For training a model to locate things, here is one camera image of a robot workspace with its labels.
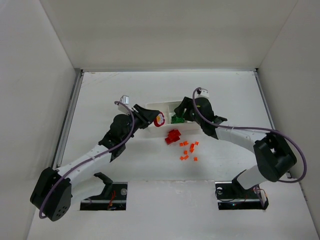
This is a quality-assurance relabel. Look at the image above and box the green lego brick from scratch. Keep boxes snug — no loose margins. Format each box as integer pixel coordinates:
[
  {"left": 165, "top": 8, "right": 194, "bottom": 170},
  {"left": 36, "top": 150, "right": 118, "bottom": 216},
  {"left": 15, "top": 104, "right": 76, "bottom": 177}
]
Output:
[{"left": 170, "top": 114, "right": 185, "bottom": 124}]

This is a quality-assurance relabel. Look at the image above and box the white three-compartment container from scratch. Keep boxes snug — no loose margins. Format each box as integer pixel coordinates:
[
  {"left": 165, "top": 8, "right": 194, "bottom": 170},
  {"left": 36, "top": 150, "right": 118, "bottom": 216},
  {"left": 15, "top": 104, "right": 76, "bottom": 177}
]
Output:
[{"left": 145, "top": 100, "right": 200, "bottom": 135}]

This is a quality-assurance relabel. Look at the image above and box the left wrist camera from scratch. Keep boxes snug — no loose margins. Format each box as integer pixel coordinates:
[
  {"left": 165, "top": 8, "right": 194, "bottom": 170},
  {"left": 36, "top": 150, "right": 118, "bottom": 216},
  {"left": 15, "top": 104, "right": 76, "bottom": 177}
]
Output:
[{"left": 118, "top": 95, "right": 130, "bottom": 112}]

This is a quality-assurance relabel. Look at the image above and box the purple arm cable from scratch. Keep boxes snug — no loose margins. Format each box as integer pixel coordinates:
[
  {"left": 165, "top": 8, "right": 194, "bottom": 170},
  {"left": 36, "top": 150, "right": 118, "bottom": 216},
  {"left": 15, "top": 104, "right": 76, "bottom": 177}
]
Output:
[
  {"left": 38, "top": 100, "right": 136, "bottom": 220},
  {"left": 191, "top": 86, "right": 308, "bottom": 182}
]

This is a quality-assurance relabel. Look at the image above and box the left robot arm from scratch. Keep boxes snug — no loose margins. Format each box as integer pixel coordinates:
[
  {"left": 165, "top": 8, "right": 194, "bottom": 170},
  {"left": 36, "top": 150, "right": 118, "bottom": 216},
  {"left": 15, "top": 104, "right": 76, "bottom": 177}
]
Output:
[{"left": 30, "top": 101, "right": 161, "bottom": 222}]

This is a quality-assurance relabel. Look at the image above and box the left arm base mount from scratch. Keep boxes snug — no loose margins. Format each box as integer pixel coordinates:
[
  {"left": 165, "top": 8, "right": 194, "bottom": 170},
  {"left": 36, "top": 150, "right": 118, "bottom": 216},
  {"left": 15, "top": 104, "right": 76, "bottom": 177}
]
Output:
[{"left": 79, "top": 172, "right": 128, "bottom": 211}]

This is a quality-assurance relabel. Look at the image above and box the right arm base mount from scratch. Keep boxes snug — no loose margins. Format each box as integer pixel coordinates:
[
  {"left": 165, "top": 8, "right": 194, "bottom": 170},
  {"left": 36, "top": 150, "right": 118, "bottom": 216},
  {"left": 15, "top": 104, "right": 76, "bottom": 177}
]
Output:
[{"left": 214, "top": 175, "right": 269, "bottom": 211}]

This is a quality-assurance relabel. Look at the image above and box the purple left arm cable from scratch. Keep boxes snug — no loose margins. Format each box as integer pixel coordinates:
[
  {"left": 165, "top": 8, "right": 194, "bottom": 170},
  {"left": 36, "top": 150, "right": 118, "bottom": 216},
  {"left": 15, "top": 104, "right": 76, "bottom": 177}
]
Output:
[{"left": 38, "top": 100, "right": 136, "bottom": 220}]

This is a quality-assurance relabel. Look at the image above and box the green red lego block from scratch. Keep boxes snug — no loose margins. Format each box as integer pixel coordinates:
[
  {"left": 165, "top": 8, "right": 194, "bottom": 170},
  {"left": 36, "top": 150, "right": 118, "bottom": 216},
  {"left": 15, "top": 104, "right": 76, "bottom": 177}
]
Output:
[{"left": 153, "top": 112, "right": 166, "bottom": 128}]

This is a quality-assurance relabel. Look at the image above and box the red lego brick pile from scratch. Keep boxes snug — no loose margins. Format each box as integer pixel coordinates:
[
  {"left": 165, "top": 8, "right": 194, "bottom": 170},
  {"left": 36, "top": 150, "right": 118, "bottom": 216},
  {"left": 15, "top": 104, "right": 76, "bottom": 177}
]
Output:
[{"left": 164, "top": 129, "right": 181, "bottom": 145}]

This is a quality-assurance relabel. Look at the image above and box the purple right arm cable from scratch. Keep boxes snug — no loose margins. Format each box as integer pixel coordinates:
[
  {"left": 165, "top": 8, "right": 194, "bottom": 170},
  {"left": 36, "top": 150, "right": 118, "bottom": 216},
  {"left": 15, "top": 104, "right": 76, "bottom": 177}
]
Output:
[{"left": 191, "top": 86, "right": 308, "bottom": 182}]

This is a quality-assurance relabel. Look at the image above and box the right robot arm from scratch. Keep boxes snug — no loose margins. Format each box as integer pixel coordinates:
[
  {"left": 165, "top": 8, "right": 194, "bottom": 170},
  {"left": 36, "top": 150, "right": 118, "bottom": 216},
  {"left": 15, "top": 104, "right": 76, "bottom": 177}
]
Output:
[{"left": 174, "top": 97, "right": 297, "bottom": 193}]

